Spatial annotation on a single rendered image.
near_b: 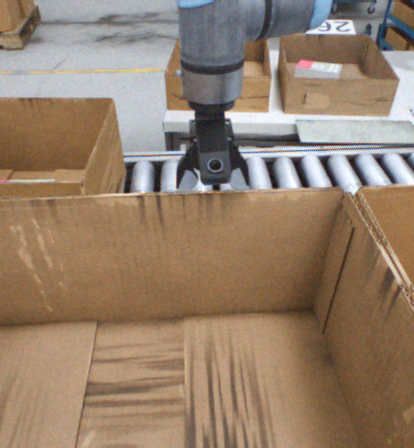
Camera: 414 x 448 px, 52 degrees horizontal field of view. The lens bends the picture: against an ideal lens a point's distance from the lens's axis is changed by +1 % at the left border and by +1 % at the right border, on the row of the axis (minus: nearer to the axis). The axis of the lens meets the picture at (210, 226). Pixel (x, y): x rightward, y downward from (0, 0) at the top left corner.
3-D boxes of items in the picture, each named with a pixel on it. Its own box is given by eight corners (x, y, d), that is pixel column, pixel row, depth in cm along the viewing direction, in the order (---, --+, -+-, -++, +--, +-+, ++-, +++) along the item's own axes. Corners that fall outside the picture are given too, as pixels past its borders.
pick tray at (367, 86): (362, 66, 142) (369, 34, 136) (390, 117, 113) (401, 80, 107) (276, 64, 144) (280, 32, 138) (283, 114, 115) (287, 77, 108)
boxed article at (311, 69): (299, 71, 138) (300, 59, 136) (339, 76, 134) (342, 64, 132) (294, 78, 133) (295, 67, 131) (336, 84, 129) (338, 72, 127)
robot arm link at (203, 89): (247, 74, 57) (175, 76, 56) (245, 109, 60) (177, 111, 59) (240, 52, 63) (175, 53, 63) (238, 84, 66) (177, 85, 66)
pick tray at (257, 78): (264, 63, 144) (267, 32, 138) (269, 113, 115) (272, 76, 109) (181, 61, 146) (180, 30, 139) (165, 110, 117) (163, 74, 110)
